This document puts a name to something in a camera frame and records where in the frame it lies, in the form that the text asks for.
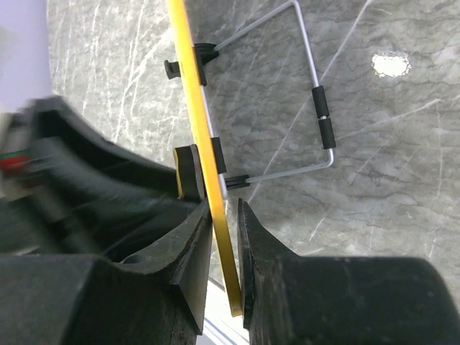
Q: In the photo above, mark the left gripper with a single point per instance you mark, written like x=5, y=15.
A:
x=71, y=191

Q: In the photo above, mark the yellow framed whiteboard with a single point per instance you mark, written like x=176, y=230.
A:
x=255, y=105

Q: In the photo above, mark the yellow whiteboard eraser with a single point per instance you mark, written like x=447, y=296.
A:
x=189, y=175

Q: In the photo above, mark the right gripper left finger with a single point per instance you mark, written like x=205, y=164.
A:
x=165, y=264

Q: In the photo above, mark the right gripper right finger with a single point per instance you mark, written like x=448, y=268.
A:
x=268, y=280

